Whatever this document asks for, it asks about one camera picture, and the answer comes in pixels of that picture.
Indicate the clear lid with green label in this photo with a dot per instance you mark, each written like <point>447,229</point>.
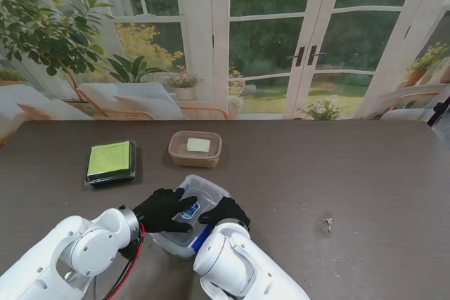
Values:
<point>109,157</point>

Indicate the black plastic tray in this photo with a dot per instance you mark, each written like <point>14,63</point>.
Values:
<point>130,159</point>

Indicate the clear lid with white label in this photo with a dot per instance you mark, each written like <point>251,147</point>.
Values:
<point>198,143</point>

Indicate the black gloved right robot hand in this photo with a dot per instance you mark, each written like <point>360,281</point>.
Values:
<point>225,212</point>

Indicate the clear lid with blue label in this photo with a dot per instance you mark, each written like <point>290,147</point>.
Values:
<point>207,187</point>

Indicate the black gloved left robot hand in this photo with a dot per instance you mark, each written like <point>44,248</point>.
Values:
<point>161,212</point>

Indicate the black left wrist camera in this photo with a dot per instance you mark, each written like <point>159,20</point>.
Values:
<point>130,249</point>

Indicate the black tripod stand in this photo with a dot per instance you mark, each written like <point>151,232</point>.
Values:
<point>437,114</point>

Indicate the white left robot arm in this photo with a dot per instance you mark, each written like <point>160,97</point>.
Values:
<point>59,258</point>

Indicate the clear box with blue clips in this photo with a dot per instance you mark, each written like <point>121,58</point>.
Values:
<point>175,244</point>

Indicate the brown kraft paper container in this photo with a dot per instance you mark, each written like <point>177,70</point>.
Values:
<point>191,161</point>

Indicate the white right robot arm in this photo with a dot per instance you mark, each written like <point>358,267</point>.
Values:
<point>239,265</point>

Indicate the printed garden backdrop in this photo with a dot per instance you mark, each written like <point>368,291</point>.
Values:
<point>267,33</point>

